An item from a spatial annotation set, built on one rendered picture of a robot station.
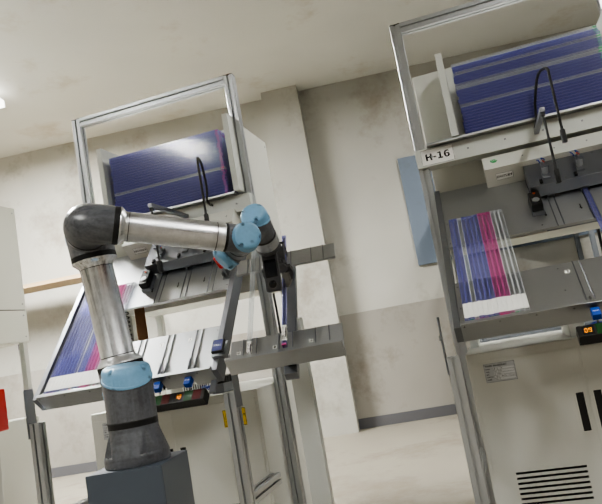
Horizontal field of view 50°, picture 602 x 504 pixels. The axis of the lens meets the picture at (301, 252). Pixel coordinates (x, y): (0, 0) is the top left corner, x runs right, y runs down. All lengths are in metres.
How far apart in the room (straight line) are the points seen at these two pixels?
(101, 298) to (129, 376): 0.26
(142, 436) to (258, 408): 0.91
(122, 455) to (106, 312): 0.37
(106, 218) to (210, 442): 1.15
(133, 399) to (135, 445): 0.10
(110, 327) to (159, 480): 0.42
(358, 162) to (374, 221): 0.51
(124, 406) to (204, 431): 0.97
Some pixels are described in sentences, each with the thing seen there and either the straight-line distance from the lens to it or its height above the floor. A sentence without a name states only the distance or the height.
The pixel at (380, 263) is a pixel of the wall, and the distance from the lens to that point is 5.28.
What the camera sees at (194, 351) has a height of 0.79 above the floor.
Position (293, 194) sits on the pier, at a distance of 5.27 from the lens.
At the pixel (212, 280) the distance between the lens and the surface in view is 2.46.
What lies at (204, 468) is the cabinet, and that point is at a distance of 2.55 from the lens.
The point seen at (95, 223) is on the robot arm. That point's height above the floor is 1.12.
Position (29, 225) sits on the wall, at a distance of 6.20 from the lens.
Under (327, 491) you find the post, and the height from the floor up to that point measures 0.30.
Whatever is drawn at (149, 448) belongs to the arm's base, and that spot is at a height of 0.58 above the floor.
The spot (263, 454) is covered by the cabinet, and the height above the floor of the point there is 0.39.
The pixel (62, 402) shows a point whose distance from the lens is 2.45.
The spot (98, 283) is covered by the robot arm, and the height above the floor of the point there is 0.99.
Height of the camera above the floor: 0.76
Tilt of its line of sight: 8 degrees up
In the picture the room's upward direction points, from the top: 10 degrees counter-clockwise
